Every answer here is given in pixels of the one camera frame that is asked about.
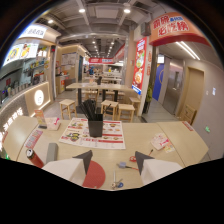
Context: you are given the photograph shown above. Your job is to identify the red vertical food poster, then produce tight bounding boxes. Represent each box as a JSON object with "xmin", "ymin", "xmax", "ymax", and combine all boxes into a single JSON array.
[{"xmin": 131, "ymin": 36, "xmax": 148, "ymax": 96}]

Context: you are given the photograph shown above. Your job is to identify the red round coaster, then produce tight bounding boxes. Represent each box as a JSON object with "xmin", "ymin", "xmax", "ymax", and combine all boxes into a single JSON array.
[{"xmin": 81, "ymin": 160, "xmax": 107, "ymax": 190}]

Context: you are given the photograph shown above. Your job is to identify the black chopsticks bundle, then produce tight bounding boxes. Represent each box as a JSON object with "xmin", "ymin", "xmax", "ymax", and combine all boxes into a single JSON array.
[{"xmin": 79, "ymin": 98, "xmax": 112, "ymax": 122}]

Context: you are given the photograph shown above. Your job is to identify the small blue grey tool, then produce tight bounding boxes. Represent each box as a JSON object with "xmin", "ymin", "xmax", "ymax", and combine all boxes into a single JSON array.
[{"xmin": 116, "ymin": 161, "xmax": 139, "ymax": 171}]

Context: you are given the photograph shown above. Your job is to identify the white illuminated menu board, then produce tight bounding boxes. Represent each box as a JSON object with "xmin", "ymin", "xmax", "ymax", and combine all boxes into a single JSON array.
[{"xmin": 2, "ymin": 42, "xmax": 40, "ymax": 68}]

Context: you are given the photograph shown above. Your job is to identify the grey rectangular box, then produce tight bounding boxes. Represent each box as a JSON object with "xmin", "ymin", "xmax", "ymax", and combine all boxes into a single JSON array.
[{"xmin": 45, "ymin": 142, "xmax": 59, "ymax": 165}]

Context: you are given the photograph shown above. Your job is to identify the small standing menu card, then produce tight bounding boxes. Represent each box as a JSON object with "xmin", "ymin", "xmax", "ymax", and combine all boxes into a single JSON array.
[{"xmin": 34, "ymin": 109, "xmax": 47, "ymax": 127}]

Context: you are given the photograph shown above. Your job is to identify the orange curved shop sign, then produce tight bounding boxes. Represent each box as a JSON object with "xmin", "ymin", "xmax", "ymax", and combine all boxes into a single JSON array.
[{"xmin": 148, "ymin": 11, "xmax": 212, "ymax": 48}]

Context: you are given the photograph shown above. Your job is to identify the black chopsticks holder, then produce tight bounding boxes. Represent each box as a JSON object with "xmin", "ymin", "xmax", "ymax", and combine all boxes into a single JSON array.
[{"xmin": 87, "ymin": 119, "xmax": 104, "ymax": 138}]

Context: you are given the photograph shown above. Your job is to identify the tissue box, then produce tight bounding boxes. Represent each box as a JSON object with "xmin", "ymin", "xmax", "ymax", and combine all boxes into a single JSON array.
[{"xmin": 44, "ymin": 116, "xmax": 62, "ymax": 131}]

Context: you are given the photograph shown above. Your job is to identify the wooden stool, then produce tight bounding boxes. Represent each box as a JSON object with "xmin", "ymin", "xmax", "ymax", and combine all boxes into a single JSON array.
[
  {"xmin": 58, "ymin": 98, "xmax": 78, "ymax": 120},
  {"xmin": 117, "ymin": 103, "xmax": 136, "ymax": 123},
  {"xmin": 128, "ymin": 96, "xmax": 142, "ymax": 116},
  {"xmin": 100, "ymin": 99, "xmax": 120, "ymax": 121}
]

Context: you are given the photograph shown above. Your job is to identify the printed paper menu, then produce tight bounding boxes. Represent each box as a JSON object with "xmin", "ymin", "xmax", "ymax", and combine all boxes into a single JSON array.
[{"xmin": 58, "ymin": 117, "xmax": 127, "ymax": 150}]

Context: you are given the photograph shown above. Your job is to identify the long wooden dining table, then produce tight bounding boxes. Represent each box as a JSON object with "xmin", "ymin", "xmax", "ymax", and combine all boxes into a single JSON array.
[{"xmin": 65, "ymin": 82, "xmax": 135, "ymax": 103}]

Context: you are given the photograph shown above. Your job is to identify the red soda can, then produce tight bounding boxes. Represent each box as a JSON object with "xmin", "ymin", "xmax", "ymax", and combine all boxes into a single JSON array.
[{"xmin": 25, "ymin": 148, "xmax": 45, "ymax": 169}]

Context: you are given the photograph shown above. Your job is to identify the red table sticker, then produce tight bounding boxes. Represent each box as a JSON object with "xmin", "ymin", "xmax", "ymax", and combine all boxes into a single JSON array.
[{"xmin": 24, "ymin": 128, "xmax": 44, "ymax": 150}]

